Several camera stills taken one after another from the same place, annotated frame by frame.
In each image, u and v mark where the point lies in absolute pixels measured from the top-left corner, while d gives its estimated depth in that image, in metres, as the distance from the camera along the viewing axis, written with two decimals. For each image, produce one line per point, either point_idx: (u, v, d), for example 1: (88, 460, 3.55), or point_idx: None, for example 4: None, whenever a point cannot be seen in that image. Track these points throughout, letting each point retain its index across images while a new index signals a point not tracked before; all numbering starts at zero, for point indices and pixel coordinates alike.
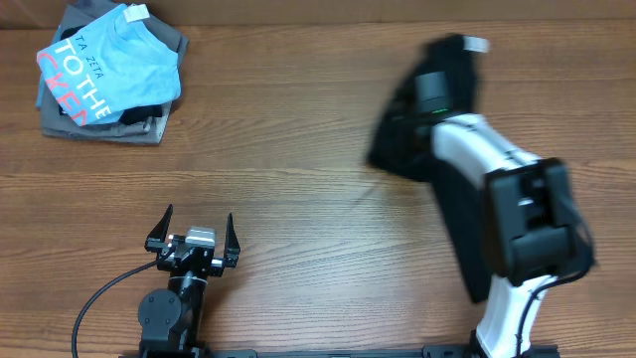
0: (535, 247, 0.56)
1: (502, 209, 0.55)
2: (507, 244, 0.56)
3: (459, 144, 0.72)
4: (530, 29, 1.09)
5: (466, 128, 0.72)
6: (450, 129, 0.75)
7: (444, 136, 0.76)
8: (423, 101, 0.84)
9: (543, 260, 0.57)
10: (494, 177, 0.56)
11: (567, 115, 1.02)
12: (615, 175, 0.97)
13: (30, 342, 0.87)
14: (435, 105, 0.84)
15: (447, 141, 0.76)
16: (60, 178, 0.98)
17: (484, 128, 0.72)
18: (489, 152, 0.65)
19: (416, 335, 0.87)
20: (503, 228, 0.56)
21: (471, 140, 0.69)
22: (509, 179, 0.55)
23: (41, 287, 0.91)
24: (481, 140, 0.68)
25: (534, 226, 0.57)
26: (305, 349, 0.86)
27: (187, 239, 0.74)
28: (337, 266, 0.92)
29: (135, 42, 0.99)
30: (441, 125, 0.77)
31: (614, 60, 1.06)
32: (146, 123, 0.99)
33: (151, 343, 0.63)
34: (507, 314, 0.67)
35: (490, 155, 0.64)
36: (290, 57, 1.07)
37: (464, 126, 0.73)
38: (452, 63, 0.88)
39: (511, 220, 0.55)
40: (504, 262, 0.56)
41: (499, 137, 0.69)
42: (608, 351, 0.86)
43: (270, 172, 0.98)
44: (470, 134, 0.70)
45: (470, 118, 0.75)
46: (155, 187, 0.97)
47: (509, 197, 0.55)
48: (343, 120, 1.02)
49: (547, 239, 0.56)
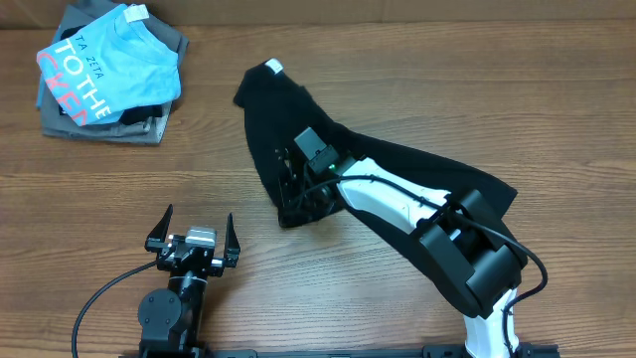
0: (491, 276, 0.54)
1: (444, 261, 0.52)
2: (462, 289, 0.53)
3: (369, 200, 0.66)
4: (530, 29, 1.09)
5: (368, 182, 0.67)
6: (351, 186, 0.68)
7: (350, 193, 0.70)
8: (311, 163, 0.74)
9: (502, 281, 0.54)
10: (421, 235, 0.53)
11: (567, 115, 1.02)
12: (615, 175, 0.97)
13: (31, 342, 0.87)
14: (324, 164, 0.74)
15: (357, 197, 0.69)
16: (60, 178, 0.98)
17: (385, 173, 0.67)
18: (400, 201, 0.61)
19: (416, 334, 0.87)
20: (452, 276, 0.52)
21: (378, 195, 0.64)
22: (437, 228, 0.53)
23: (42, 287, 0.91)
24: (388, 190, 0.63)
25: (475, 256, 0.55)
26: (305, 349, 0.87)
27: (187, 239, 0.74)
28: (337, 266, 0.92)
29: (135, 42, 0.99)
30: (342, 185, 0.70)
31: (613, 60, 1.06)
32: (146, 123, 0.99)
33: (151, 344, 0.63)
34: (490, 336, 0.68)
35: (399, 208, 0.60)
36: (290, 57, 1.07)
37: (365, 179, 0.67)
38: (274, 96, 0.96)
39: (458, 267, 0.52)
40: (468, 304, 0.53)
41: (402, 180, 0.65)
42: (608, 351, 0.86)
43: (257, 177, 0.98)
44: (375, 185, 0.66)
45: (366, 165, 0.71)
46: (155, 187, 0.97)
47: (441, 245, 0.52)
48: (343, 120, 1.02)
49: (495, 264, 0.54)
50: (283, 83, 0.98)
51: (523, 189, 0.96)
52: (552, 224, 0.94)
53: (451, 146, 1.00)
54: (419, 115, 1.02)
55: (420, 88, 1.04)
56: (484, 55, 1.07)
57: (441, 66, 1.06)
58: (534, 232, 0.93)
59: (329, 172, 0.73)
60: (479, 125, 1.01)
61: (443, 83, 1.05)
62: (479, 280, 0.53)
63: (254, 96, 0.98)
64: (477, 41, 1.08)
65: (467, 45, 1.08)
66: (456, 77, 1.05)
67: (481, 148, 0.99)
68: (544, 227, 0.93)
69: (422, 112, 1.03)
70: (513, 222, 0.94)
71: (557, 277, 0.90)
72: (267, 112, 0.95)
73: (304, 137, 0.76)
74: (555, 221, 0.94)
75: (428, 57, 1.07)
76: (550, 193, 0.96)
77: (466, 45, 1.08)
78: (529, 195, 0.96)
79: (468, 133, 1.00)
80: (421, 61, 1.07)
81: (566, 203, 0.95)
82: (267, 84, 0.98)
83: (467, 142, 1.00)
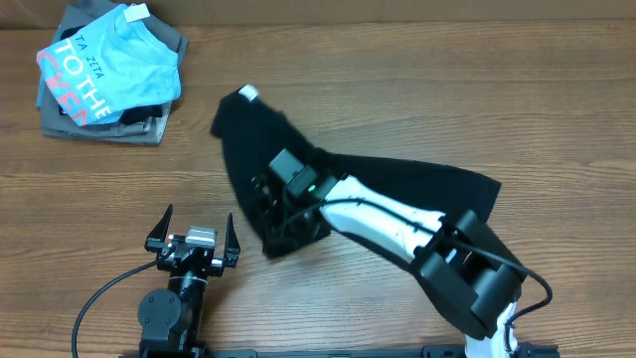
0: (492, 296, 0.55)
1: (445, 287, 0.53)
2: (466, 313, 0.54)
3: (356, 224, 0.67)
4: (530, 29, 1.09)
5: (354, 205, 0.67)
6: (336, 210, 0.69)
7: (336, 217, 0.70)
8: (290, 186, 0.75)
9: (505, 300, 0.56)
10: (420, 266, 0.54)
11: (567, 115, 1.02)
12: (615, 175, 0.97)
13: (30, 342, 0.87)
14: (302, 187, 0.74)
15: (344, 221, 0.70)
16: (60, 178, 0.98)
17: (371, 195, 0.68)
18: (393, 227, 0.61)
19: (416, 335, 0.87)
20: (456, 303, 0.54)
21: (365, 219, 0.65)
22: (435, 258, 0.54)
23: (42, 287, 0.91)
24: (376, 213, 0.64)
25: (474, 276, 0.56)
26: (305, 349, 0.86)
27: (187, 239, 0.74)
28: (337, 266, 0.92)
29: (135, 42, 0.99)
30: (325, 209, 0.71)
31: (614, 60, 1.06)
32: (146, 123, 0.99)
33: (152, 344, 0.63)
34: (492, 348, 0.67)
35: (392, 234, 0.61)
36: (290, 57, 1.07)
37: (352, 203, 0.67)
38: (253, 122, 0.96)
39: (459, 291, 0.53)
40: (474, 327, 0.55)
41: (390, 201, 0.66)
42: (608, 351, 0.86)
43: None
44: (361, 208, 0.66)
45: (349, 186, 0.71)
46: (155, 187, 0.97)
47: (442, 273, 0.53)
48: (343, 120, 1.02)
49: (496, 283, 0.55)
50: (257, 107, 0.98)
51: (523, 189, 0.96)
52: (552, 224, 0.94)
53: (451, 146, 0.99)
54: (419, 115, 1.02)
55: (420, 88, 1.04)
56: (484, 55, 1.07)
57: (441, 66, 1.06)
58: (534, 232, 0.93)
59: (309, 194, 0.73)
60: (479, 125, 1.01)
61: (443, 83, 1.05)
62: (482, 303, 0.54)
63: (236, 124, 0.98)
64: (477, 41, 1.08)
65: (467, 45, 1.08)
66: (456, 77, 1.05)
67: (481, 148, 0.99)
68: (544, 227, 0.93)
69: (422, 112, 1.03)
70: (513, 222, 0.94)
71: (557, 277, 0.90)
72: (241, 140, 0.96)
73: (279, 160, 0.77)
74: (555, 221, 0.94)
75: (428, 56, 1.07)
76: (550, 193, 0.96)
77: (466, 44, 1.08)
78: (529, 195, 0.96)
79: (468, 133, 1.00)
80: (421, 61, 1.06)
81: (566, 202, 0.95)
82: (243, 112, 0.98)
83: (467, 141, 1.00)
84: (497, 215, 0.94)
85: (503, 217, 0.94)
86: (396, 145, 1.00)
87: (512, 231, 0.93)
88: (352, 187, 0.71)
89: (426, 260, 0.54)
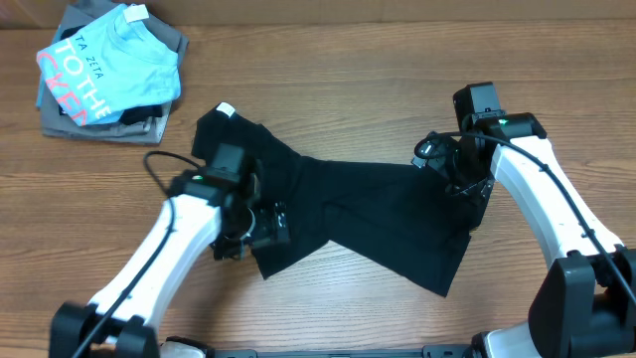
0: (596, 343, 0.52)
1: (573, 303, 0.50)
2: (565, 335, 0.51)
3: (524, 185, 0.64)
4: (530, 29, 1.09)
5: (537, 171, 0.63)
6: (511, 160, 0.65)
7: (506, 164, 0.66)
8: (477, 114, 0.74)
9: (596, 352, 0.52)
10: (562, 261, 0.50)
11: (566, 115, 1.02)
12: (615, 175, 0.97)
13: (29, 342, 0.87)
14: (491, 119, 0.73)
15: (511, 173, 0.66)
16: (59, 178, 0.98)
17: (557, 173, 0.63)
18: (559, 216, 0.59)
19: (416, 335, 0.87)
20: (566, 319, 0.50)
21: (539, 192, 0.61)
22: (587, 269, 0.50)
23: (41, 287, 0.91)
24: (558, 196, 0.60)
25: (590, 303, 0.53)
26: (305, 349, 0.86)
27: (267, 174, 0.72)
28: (337, 266, 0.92)
29: (135, 42, 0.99)
30: (500, 147, 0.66)
31: (613, 60, 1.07)
32: (146, 123, 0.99)
33: (223, 153, 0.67)
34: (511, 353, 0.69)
35: (556, 223, 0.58)
36: (290, 56, 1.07)
37: (534, 167, 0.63)
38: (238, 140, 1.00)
39: (573, 317, 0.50)
40: (556, 351, 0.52)
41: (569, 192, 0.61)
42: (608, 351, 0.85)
43: None
44: (542, 176, 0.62)
45: (539, 144, 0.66)
46: (154, 186, 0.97)
47: (579, 291, 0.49)
48: (343, 120, 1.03)
49: (603, 339, 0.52)
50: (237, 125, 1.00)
51: None
52: None
53: None
54: (418, 115, 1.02)
55: (420, 88, 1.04)
56: (484, 54, 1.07)
57: (442, 66, 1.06)
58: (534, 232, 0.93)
59: (493, 120, 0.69)
60: None
61: (443, 83, 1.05)
62: (583, 337, 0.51)
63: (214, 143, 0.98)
64: (477, 41, 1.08)
65: (467, 45, 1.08)
66: (456, 77, 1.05)
67: None
68: None
69: (422, 112, 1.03)
70: (513, 221, 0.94)
71: None
72: None
73: (486, 90, 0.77)
74: None
75: (428, 56, 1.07)
76: None
77: (467, 44, 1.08)
78: None
79: None
80: (422, 62, 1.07)
81: None
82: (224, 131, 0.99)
83: None
84: (497, 215, 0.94)
85: (502, 217, 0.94)
86: (396, 145, 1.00)
87: (512, 232, 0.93)
88: (547, 151, 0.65)
89: (572, 262, 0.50)
